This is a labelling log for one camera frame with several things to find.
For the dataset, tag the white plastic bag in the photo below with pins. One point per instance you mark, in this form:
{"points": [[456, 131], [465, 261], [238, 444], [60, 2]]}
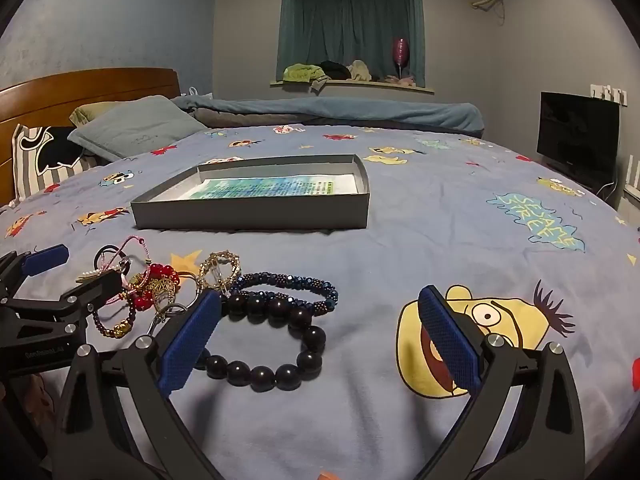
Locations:
{"points": [[197, 93]]}

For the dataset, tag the wall hook rack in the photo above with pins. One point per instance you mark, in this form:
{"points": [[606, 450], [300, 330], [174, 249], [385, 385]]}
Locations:
{"points": [[610, 94]]}

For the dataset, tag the green cloth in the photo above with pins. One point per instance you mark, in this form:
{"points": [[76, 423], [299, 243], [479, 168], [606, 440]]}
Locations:
{"points": [[300, 72]]}

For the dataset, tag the black television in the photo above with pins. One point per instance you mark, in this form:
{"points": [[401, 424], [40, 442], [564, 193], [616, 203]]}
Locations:
{"points": [[575, 135]]}

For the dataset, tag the teal curtain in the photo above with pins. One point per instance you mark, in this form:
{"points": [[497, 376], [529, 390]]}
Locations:
{"points": [[345, 25]]}

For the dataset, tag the grey shallow cardboard box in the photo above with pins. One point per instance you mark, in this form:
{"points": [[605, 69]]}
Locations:
{"points": [[250, 217]]}

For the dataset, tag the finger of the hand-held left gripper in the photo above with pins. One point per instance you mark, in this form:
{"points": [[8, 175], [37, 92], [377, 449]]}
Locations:
{"points": [[47, 258], [95, 291]]}

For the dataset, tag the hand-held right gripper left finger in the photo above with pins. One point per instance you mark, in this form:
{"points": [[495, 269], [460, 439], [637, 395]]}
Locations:
{"points": [[190, 342]]}

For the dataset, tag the beige cloth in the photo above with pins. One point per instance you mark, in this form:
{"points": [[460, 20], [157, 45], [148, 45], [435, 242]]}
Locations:
{"points": [[360, 70]]}

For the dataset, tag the blue folded quilt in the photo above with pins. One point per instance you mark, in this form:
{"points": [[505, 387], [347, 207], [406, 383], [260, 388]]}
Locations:
{"points": [[325, 109]]}

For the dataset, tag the pearl hair clip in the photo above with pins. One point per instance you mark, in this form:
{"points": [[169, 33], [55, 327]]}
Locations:
{"points": [[90, 275]]}

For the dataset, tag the wooden headboard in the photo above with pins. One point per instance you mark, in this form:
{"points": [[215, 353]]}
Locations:
{"points": [[75, 87]]}

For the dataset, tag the pink balloon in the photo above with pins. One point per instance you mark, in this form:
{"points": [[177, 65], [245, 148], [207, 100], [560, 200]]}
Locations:
{"points": [[400, 49]]}

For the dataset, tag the blue green printed paper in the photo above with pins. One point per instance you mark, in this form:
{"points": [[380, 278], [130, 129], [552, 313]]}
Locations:
{"points": [[260, 187]]}

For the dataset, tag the grey folded blanket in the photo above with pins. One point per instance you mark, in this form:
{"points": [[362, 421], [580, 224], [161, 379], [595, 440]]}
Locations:
{"points": [[225, 118]]}

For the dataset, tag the olive green pillow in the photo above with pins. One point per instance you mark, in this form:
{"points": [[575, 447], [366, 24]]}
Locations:
{"points": [[90, 110]]}

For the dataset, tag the striped black white cushion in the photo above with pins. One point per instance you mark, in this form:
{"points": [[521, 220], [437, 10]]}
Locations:
{"points": [[30, 165]]}

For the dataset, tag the grey blue pillow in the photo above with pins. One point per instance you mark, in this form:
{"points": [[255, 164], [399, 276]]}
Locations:
{"points": [[135, 127]]}

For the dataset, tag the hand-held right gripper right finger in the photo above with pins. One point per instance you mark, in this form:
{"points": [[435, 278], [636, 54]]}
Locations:
{"points": [[447, 340]]}

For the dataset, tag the black cloth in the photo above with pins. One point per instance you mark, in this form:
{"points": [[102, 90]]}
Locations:
{"points": [[335, 67]]}

